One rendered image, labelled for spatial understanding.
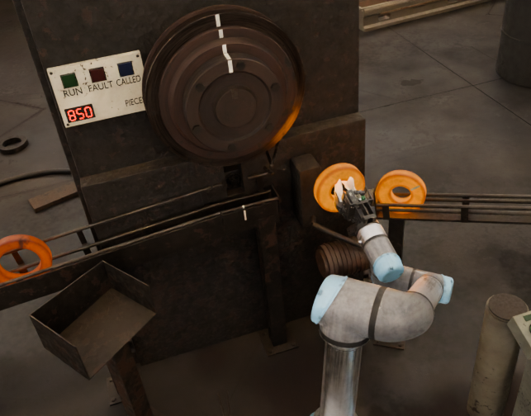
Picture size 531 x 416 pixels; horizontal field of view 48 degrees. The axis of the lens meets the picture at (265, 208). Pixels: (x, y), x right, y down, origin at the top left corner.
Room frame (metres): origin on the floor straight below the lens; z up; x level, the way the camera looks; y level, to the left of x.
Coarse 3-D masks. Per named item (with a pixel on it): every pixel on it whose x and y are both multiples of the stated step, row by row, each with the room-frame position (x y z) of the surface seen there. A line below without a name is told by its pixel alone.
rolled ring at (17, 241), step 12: (0, 240) 1.43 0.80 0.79; (12, 240) 1.42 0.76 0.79; (24, 240) 1.42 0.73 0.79; (36, 240) 1.44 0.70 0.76; (0, 252) 1.41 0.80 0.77; (36, 252) 1.43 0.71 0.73; (48, 252) 1.44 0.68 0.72; (0, 264) 1.43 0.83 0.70; (48, 264) 1.43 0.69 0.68; (0, 276) 1.40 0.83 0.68; (12, 276) 1.42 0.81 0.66
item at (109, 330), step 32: (64, 288) 1.27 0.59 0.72; (96, 288) 1.33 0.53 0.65; (128, 288) 1.30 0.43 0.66; (32, 320) 1.17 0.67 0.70; (64, 320) 1.24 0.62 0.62; (96, 320) 1.24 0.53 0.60; (128, 320) 1.22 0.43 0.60; (64, 352) 1.09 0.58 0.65; (96, 352) 1.13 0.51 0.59; (128, 352) 1.22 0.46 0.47; (128, 384) 1.19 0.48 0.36
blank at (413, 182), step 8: (384, 176) 1.59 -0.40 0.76; (392, 176) 1.56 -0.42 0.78; (400, 176) 1.55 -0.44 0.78; (408, 176) 1.54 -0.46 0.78; (416, 176) 1.55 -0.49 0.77; (384, 184) 1.57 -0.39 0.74; (392, 184) 1.56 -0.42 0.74; (400, 184) 1.55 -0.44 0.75; (408, 184) 1.54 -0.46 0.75; (416, 184) 1.53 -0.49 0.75; (424, 184) 1.55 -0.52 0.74; (384, 192) 1.57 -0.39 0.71; (392, 192) 1.58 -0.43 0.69; (416, 192) 1.53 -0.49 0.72; (424, 192) 1.52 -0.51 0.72; (384, 200) 1.57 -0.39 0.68; (392, 200) 1.56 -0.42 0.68; (400, 200) 1.56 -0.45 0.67; (408, 200) 1.54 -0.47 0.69; (416, 200) 1.53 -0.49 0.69; (424, 200) 1.52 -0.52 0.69; (408, 208) 1.54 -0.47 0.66; (416, 208) 1.53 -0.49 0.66
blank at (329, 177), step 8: (328, 168) 1.46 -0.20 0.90; (336, 168) 1.45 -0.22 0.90; (344, 168) 1.45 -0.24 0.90; (352, 168) 1.45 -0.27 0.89; (320, 176) 1.45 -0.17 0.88; (328, 176) 1.44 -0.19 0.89; (336, 176) 1.44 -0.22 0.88; (344, 176) 1.45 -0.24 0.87; (352, 176) 1.45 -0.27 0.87; (360, 176) 1.46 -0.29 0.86; (320, 184) 1.43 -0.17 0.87; (328, 184) 1.43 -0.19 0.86; (360, 184) 1.46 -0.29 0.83; (320, 192) 1.43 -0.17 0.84; (328, 192) 1.43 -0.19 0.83; (320, 200) 1.43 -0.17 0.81; (328, 200) 1.43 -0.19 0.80; (328, 208) 1.43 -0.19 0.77
